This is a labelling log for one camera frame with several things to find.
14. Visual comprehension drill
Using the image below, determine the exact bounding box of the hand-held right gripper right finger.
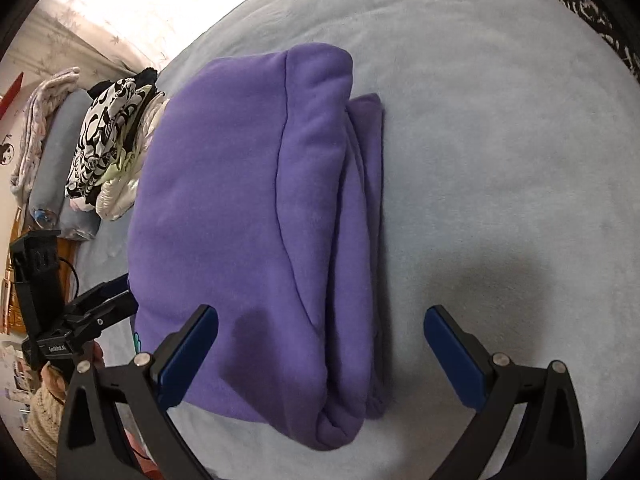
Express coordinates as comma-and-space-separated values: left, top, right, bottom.
423, 305, 587, 480

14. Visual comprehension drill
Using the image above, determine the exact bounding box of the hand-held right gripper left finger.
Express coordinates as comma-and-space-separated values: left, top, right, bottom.
56, 304, 219, 480

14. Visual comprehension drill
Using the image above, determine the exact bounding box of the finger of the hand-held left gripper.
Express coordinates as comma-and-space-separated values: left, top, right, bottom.
70, 292, 139, 347
65, 274, 133, 313

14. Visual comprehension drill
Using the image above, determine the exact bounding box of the purple zip hoodie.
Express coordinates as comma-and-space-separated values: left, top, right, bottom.
127, 42, 388, 452

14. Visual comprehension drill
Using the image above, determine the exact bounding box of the person's left hand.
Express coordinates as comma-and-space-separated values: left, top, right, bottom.
41, 342, 105, 395

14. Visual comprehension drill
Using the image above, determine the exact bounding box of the orange wooden headboard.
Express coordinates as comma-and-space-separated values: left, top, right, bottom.
0, 205, 77, 336

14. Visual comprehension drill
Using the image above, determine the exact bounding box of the pink cloth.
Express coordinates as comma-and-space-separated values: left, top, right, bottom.
124, 430, 157, 474

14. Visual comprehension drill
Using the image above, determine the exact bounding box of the folded grey-blue quilt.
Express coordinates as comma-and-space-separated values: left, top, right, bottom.
27, 90, 101, 241

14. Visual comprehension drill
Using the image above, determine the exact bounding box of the white lavender patterned blanket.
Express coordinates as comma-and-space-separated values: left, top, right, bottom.
10, 67, 81, 206

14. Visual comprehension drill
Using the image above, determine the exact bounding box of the bed with grey-blue cover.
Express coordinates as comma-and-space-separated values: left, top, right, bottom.
35, 0, 640, 480

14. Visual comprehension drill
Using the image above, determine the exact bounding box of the white patterned curtain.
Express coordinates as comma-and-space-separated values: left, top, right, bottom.
0, 5, 171, 93

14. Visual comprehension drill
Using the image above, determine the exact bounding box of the black and white patterned cloth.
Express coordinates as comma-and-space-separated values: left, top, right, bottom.
545, 0, 640, 81

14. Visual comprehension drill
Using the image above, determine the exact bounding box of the black cable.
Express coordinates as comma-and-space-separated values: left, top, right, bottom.
56, 256, 80, 302

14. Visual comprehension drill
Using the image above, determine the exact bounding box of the red wall decoration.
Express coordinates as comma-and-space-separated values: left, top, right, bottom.
0, 72, 24, 118

